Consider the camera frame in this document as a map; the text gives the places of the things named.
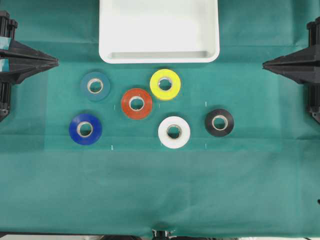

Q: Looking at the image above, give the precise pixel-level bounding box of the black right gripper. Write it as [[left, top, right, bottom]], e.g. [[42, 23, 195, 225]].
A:
[[262, 20, 320, 124]]

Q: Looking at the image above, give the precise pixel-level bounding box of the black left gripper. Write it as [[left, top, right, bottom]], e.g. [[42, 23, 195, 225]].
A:
[[0, 10, 59, 122]]

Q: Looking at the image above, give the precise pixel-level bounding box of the red tape roll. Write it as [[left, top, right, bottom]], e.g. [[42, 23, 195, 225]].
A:
[[121, 88, 153, 120]]

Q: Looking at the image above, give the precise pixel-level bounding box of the teal tape roll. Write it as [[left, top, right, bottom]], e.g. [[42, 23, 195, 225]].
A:
[[80, 71, 111, 102]]

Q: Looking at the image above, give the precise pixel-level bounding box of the blue tape roll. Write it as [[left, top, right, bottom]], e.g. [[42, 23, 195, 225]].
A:
[[68, 113, 103, 145]]

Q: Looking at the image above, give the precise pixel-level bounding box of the black tape roll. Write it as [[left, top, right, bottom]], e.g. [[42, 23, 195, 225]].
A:
[[204, 108, 235, 137]]

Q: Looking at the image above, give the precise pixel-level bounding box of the white plastic tray case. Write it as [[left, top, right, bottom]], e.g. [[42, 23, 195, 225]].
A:
[[98, 0, 220, 64]]

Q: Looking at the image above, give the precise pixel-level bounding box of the yellow tape roll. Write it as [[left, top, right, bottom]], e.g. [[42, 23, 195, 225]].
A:
[[149, 69, 181, 101]]

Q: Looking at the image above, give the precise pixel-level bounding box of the white tape roll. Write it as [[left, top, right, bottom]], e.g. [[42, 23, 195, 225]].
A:
[[158, 116, 191, 149]]

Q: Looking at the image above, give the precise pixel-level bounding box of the green table cloth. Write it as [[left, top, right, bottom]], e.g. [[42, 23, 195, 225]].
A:
[[0, 0, 320, 238]]

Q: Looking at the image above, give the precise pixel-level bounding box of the black bracket at table edge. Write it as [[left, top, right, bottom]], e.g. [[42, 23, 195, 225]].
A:
[[152, 229, 176, 240]]

